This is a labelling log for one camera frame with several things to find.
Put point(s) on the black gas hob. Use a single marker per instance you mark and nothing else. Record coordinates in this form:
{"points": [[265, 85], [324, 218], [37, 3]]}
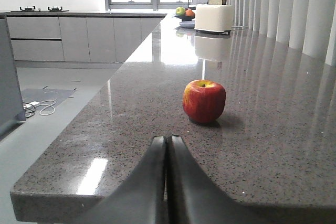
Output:
{"points": [[50, 9]]}

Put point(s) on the green apple in bowl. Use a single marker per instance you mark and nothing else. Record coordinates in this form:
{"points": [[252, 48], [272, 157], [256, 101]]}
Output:
{"points": [[180, 11]]}

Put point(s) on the grey kitchen cabinets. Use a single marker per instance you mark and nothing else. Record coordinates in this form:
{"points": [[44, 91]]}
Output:
{"points": [[78, 39]]}

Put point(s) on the blue grey plate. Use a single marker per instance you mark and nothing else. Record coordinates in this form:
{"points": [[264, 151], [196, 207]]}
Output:
{"points": [[187, 24]]}

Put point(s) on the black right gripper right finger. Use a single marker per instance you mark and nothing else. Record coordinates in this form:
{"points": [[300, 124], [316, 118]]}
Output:
{"points": [[191, 195]]}

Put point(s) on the orange fruit in bowl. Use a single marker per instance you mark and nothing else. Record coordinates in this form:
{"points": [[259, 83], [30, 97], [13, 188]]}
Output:
{"points": [[189, 13]]}

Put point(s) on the dark fruit bowl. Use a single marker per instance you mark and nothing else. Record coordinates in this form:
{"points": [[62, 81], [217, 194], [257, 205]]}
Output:
{"points": [[184, 18]]}

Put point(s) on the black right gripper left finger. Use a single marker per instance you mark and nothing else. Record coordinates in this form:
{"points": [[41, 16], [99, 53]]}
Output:
{"points": [[138, 199]]}

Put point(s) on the white toaster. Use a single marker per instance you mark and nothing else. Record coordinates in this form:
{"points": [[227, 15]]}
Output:
{"points": [[214, 18]]}

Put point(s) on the red yellow apple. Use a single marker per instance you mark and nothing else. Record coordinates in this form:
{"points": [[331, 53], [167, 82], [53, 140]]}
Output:
{"points": [[204, 100]]}

